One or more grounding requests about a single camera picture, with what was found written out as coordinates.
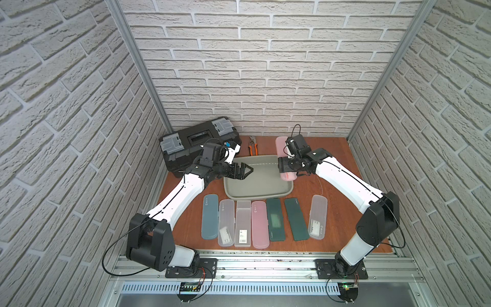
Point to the blue-grey pencil case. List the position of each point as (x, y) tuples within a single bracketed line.
[(210, 217)]

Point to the left control circuit board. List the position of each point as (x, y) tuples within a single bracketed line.
[(190, 288)]

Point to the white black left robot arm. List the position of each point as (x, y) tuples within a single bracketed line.
[(150, 239)]

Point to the pink pencil case on table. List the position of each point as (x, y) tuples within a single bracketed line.
[(259, 225)]

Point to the clear pencil case with barcode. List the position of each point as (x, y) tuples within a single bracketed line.
[(243, 224)]

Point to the right control circuit board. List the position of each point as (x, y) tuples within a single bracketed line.
[(348, 292)]

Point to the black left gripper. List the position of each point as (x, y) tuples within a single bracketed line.
[(231, 169)]

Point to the orange-handled pliers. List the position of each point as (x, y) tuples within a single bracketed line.
[(253, 146)]

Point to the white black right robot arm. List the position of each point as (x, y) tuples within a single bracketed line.
[(380, 211)]

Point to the grey-green storage tray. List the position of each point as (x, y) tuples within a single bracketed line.
[(264, 182)]

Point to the aluminium corner post left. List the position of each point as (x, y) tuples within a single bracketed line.
[(126, 33)]

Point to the clear pencil case with label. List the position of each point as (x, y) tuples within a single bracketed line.
[(226, 233)]

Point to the aluminium corner post right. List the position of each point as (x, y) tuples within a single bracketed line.
[(416, 24)]

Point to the pink pencil case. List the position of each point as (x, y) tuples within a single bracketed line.
[(259, 225), (285, 170)]

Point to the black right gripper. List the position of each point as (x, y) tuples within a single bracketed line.
[(284, 165)]

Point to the aluminium corner post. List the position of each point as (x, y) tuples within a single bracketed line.
[(126, 33), (416, 24)]

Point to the control circuit board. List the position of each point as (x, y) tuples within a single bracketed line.
[(348, 292), (190, 288)]

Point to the black plastic toolbox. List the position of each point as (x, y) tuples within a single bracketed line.
[(182, 147)]

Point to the dark green pencil case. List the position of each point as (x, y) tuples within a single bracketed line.
[(296, 219), (275, 220)]

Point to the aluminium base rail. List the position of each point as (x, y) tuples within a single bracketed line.
[(269, 273)]

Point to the clear frosted pencil case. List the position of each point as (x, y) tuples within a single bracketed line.
[(318, 217)]

